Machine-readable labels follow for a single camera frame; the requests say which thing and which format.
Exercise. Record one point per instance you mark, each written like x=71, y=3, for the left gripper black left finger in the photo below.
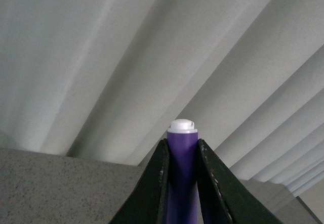
x=149, y=199

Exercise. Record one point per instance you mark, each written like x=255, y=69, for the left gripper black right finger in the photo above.
x=223, y=198

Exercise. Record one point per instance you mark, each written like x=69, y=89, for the purple pen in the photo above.
x=182, y=137

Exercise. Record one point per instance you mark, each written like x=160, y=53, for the white curtain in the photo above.
x=103, y=79

